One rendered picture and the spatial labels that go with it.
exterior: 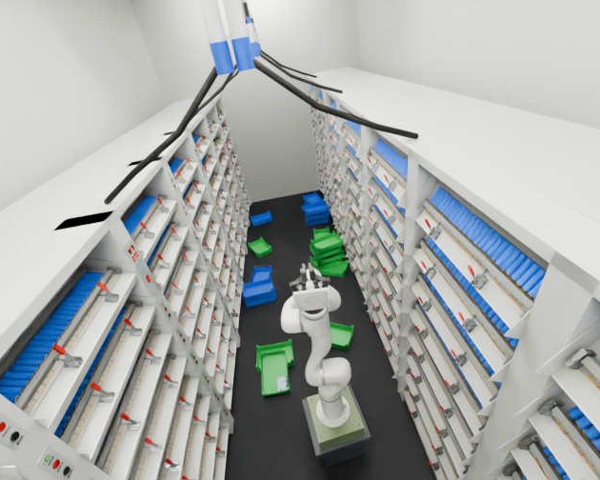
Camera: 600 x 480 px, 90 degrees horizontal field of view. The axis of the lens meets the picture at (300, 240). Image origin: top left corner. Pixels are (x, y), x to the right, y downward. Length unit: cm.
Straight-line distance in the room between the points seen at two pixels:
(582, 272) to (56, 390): 124
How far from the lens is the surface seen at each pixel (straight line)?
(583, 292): 74
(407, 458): 228
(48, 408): 110
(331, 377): 161
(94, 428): 124
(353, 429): 193
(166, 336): 163
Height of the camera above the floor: 213
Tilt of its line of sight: 33 degrees down
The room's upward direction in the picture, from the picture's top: 11 degrees counter-clockwise
